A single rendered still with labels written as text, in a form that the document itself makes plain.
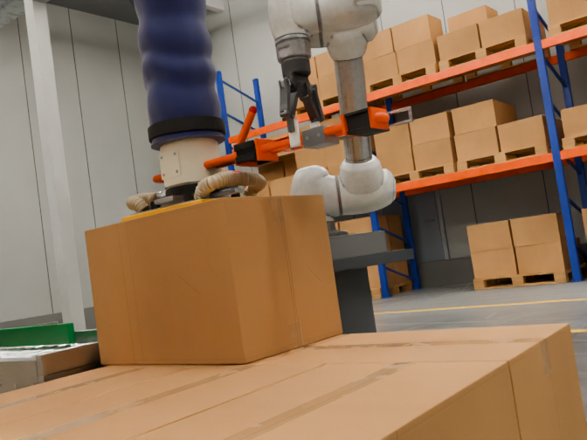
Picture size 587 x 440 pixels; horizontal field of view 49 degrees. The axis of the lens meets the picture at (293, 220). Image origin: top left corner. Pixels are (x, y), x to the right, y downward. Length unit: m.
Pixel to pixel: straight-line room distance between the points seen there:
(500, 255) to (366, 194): 6.68
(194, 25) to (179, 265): 0.70
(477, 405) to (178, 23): 1.33
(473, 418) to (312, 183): 1.48
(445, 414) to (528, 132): 7.97
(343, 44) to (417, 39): 7.42
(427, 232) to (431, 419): 9.84
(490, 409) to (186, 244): 0.87
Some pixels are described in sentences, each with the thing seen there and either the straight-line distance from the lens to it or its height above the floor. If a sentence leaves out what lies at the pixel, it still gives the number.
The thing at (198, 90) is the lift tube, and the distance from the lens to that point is 1.90.
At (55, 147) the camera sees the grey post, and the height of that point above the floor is 1.90.
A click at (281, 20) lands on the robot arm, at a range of 1.72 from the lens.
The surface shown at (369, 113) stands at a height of 1.08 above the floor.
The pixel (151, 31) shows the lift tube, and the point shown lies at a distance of 1.95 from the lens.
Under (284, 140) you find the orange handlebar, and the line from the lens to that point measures 1.67.
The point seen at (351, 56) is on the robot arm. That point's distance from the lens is 2.28.
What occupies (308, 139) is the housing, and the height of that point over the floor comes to 1.06.
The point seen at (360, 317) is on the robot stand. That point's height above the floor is 0.53.
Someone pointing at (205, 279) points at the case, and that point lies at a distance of 1.63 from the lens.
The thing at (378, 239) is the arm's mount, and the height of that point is 0.80.
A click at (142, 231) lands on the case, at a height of 0.90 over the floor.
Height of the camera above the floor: 0.78
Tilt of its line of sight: 3 degrees up
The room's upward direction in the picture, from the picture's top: 8 degrees counter-clockwise
